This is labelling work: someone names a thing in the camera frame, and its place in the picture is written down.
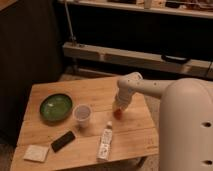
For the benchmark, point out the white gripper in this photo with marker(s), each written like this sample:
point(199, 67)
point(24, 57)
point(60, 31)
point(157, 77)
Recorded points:
point(122, 100)

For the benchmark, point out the red orange pepper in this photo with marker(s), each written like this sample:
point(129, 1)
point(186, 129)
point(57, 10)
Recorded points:
point(118, 113)

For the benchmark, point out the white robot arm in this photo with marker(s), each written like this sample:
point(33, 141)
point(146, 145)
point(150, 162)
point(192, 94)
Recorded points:
point(185, 121)

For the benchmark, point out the clear plastic cup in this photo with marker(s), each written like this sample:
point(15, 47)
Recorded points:
point(82, 114)

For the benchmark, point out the wooden shelf unit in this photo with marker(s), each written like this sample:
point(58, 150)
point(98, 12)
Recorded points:
point(132, 35)

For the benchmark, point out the white tube bottle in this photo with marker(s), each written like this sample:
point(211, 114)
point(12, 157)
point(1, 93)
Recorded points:
point(105, 143)

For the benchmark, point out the wooden table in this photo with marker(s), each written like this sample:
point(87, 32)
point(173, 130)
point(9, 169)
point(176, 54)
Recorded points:
point(134, 135)

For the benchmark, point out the black smartphone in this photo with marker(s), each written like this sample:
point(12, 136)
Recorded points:
point(62, 141)

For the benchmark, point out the green bowl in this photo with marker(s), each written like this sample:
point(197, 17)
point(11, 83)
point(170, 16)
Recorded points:
point(56, 107)

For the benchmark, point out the white square sponge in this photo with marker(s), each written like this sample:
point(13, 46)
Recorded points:
point(36, 153)

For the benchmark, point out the black handle on shelf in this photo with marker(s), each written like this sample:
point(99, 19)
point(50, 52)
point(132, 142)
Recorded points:
point(175, 59)

